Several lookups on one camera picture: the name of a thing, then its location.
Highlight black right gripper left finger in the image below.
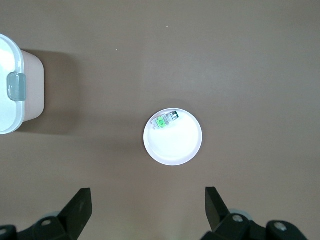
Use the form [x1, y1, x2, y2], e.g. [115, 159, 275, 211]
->
[0, 187, 94, 240]

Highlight green and white switch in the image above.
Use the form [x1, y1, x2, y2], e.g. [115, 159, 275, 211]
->
[151, 111, 180, 131]

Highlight brown table mat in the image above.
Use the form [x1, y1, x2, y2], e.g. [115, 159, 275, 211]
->
[0, 0, 320, 240]

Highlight white lidded box grey clasps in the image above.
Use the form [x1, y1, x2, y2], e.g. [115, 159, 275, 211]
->
[0, 33, 45, 136]

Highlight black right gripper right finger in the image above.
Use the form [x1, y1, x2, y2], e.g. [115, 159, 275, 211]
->
[201, 186, 310, 240]

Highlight pink round plate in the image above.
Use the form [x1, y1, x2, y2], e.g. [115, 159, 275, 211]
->
[143, 106, 203, 166]

